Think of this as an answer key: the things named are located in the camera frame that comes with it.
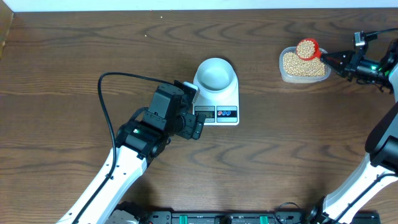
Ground pile of soybeans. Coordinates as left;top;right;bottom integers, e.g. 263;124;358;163
282;52;325;77

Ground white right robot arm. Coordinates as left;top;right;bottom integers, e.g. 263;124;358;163
305;40;397;223

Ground white digital kitchen scale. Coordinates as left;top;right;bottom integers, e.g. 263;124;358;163
193;76;240;126

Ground grey plastic bowl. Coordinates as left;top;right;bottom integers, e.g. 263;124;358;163
195;58;236;91

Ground soybeans in red scoop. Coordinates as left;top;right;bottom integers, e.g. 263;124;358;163
296;40;315;58

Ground red plastic measuring scoop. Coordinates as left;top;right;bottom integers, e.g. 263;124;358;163
296;38;322;61

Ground clear plastic container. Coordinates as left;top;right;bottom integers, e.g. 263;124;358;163
279;47;331;84

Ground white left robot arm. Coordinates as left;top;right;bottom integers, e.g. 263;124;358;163
59;82;205;223

